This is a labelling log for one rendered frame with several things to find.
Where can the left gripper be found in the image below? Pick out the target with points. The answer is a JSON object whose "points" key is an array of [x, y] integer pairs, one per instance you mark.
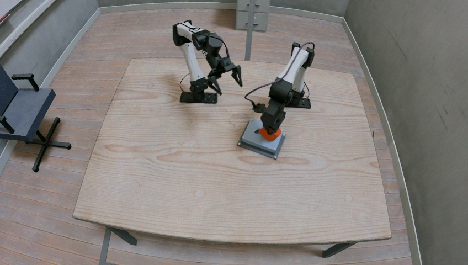
{"points": [[261, 108]]}

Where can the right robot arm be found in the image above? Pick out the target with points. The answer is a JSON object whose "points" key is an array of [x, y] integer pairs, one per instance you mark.
{"points": [[209, 46]]}

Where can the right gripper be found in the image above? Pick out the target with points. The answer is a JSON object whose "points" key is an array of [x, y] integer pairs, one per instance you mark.
{"points": [[218, 70]]}

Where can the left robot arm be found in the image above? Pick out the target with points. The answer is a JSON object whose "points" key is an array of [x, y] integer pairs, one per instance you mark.
{"points": [[289, 92]]}

